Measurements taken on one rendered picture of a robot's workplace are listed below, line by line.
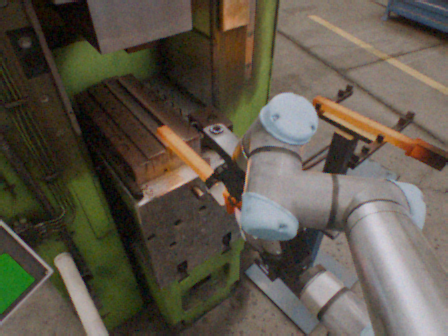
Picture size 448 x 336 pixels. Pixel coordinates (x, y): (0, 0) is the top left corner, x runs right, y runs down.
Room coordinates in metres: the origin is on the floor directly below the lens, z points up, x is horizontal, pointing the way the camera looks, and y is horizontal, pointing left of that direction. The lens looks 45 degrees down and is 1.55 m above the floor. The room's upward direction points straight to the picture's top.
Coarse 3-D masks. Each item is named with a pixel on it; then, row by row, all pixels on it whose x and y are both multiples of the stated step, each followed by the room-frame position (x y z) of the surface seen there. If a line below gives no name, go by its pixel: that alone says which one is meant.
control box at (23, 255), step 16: (0, 224) 0.35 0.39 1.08; (0, 240) 0.33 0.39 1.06; (16, 240) 0.34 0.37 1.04; (16, 256) 0.32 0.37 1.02; (32, 256) 0.33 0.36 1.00; (32, 272) 0.31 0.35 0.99; (48, 272) 0.32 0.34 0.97; (32, 288) 0.29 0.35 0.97; (16, 304) 0.26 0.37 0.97; (0, 320) 0.23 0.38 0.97
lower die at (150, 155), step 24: (96, 96) 0.91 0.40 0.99; (120, 96) 0.89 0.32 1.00; (144, 96) 0.90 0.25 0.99; (120, 120) 0.78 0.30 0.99; (144, 120) 0.77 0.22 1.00; (168, 120) 0.78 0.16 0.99; (144, 144) 0.68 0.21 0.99; (192, 144) 0.70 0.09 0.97; (144, 168) 0.61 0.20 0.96; (168, 168) 0.65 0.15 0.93
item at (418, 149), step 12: (324, 108) 0.88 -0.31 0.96; (336, 108) 0.86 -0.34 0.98; (348, 120) 0.82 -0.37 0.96; (360, 120) 0.80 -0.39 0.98; (372, 120) 0.80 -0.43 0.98; (372, 132) 0.76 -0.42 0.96; (384, 132) 0.74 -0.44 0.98; (396, 132) 0.74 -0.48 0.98; (396, 144) 0.71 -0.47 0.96; (408, 144) 0.69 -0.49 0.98; (420, 144) 0.67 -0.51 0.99; (420, 156) 0.67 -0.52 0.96; (432, 156) 0.65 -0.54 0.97; (444, 156) 0.63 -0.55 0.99
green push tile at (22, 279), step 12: (0, 264) 0.30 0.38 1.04; (12, 264) 0.31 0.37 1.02; (0, 276) 0.28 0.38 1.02; (12, 276) 0.29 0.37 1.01; (24, 276) 0.30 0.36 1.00; (0, 288) 0.27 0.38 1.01; (12, 288) 0.28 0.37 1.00; (24, 288) 0.28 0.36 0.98; (0, 300) 0.25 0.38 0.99; (12, 300) 0.26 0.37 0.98; (0, 312) 0.24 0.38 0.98
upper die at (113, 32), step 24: (48, 0) 0.83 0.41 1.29; (96, 0) 0.60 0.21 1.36; (120, 0) 0.63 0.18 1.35; (144, 0) 0.66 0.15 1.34; (168, 0) 0.68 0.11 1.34; (72, 24) 0.71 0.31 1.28; (96, 24) 0.60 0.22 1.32; (120, 24) 0.62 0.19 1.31; (144, 24) 0.65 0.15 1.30; (168, 24) 0.68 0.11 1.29; (96, 48) 0.61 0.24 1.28; (120, 48) 0.62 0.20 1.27
